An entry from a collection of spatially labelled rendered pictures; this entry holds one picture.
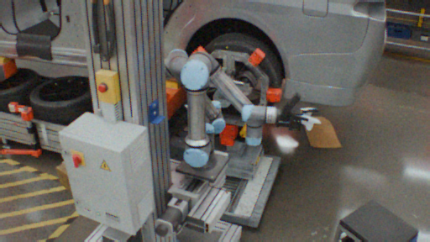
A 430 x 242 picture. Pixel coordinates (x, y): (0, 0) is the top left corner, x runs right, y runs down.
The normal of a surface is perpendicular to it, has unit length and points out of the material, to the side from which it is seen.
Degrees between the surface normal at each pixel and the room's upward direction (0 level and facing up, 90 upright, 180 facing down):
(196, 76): 82
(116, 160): 90
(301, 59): 90
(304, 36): 90
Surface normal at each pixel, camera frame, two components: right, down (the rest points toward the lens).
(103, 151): -0.40, 0.46
